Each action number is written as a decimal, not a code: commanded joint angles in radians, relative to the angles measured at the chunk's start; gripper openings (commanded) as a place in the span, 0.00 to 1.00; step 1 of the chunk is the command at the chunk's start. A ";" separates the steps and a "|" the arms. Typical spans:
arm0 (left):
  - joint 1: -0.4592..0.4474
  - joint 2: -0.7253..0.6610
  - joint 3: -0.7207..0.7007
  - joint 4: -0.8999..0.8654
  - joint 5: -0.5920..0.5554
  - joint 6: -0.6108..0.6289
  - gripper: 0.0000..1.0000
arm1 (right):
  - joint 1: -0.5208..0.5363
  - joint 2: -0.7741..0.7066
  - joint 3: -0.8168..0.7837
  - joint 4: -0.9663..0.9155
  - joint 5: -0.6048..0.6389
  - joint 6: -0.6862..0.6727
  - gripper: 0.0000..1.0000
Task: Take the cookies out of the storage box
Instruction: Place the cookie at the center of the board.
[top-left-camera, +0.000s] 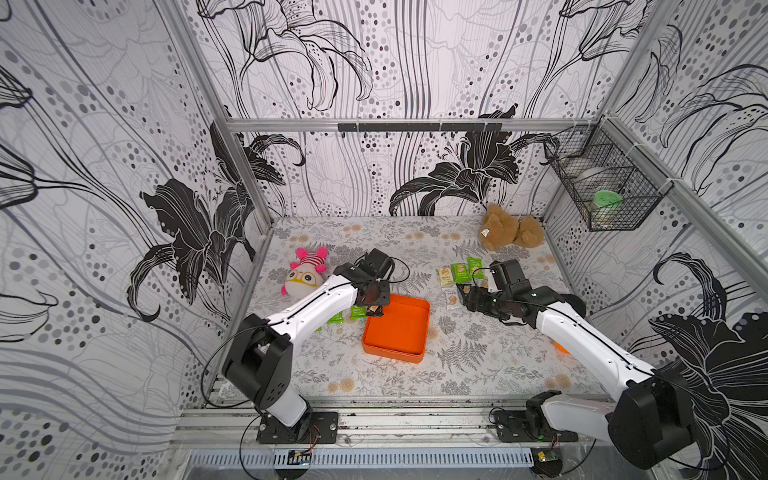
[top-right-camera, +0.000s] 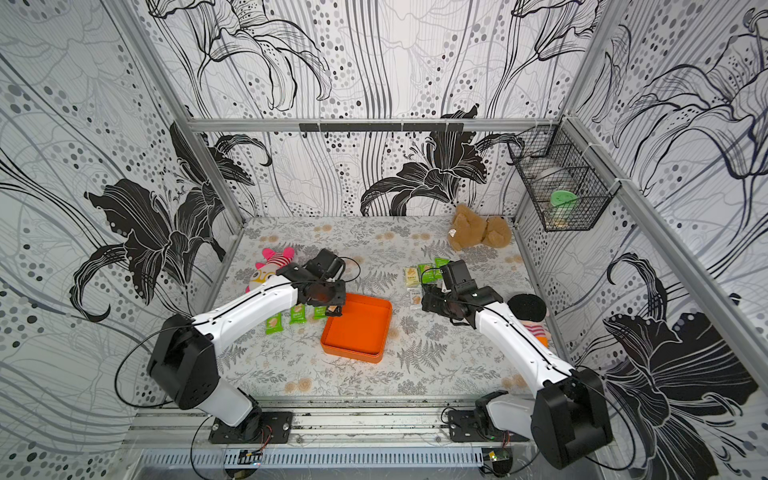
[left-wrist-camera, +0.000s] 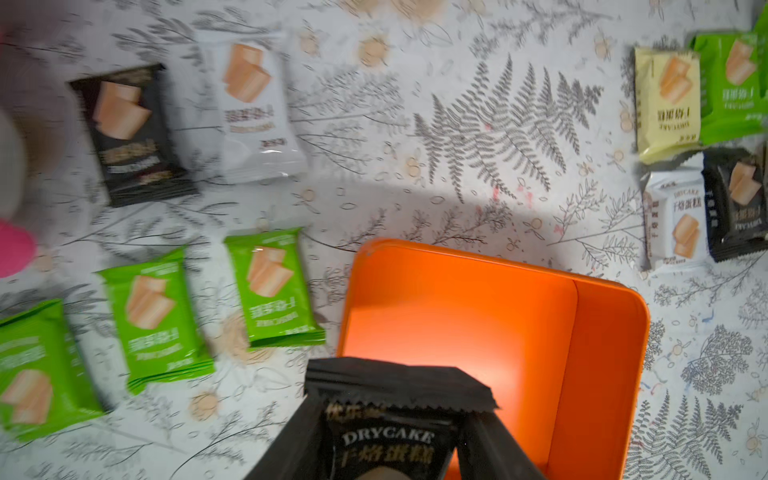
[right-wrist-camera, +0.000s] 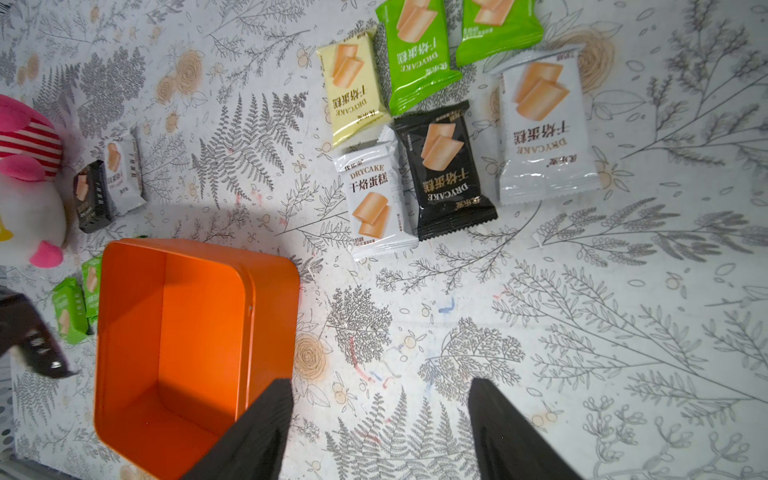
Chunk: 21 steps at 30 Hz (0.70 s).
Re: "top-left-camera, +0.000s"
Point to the floral table mat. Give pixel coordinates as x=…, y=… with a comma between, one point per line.
x=467, y=354

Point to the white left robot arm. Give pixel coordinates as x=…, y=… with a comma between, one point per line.
x=259, y=360

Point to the white cable duct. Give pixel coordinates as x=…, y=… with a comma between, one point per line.
x=366, y=458

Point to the green cookie packet top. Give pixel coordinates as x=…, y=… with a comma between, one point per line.
x=461, y=273

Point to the black wire basket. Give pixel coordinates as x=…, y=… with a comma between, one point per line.
x=587, y=159

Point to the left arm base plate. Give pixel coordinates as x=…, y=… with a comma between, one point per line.
x=313, y=428

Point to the orange storage box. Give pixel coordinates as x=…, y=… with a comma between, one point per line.
x=401, y=332

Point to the green lid cup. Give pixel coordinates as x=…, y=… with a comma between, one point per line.
x=605, y=206

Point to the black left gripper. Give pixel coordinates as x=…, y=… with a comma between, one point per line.
x=383, y=299

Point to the green cookie packet hidden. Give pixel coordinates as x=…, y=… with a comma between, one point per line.
x=336, y=319

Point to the yellow cookie packet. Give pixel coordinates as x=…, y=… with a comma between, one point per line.
x=445, y=276

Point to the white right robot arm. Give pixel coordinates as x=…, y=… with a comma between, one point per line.
x=649, y=415

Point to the green cookie packet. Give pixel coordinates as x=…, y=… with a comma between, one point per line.
x=461, y=273
x=357, y=313
x=475, y=267

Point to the white cookie packet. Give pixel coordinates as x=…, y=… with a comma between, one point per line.
x=452, y=298

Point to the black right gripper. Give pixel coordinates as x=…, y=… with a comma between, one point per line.
x=484, y=300

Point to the striped orange toy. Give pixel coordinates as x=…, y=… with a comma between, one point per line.
x=560, y=348

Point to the pink white plush toy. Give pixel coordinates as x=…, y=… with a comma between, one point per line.
x=306, y=274

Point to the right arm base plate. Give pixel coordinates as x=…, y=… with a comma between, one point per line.
x=512, y=426

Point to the black round disc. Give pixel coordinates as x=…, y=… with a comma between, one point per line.
x=576, y=303

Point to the brown teddy bear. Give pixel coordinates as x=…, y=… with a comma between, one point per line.
x=500, y=229

